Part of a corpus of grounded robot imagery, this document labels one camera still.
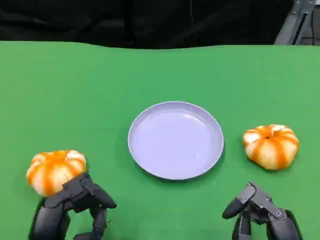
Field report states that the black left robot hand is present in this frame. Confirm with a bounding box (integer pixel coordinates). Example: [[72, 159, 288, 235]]
[[29, 172, 118, 240]]

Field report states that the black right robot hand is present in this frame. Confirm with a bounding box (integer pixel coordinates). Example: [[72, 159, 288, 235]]
[[221, 181, 304, 240]]

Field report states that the orange and white bread roll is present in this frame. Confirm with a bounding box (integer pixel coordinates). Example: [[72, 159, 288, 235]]
[[25, 149, 88, 198], [242, 124, 300, 171]]

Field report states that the lilac plate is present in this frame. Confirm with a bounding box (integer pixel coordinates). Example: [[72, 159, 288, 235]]
[[127, 100, 225, 181]]

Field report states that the green table cloth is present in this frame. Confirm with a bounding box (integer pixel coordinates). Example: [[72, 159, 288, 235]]
[[0, 40, 320, 240]]

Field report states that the black backdrop curtain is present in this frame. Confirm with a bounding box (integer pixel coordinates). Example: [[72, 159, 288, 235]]
[[0, 0, 296, 50]]

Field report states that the grey metal frame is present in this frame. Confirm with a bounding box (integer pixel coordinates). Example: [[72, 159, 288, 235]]
[[273, 0, 320, 47]]

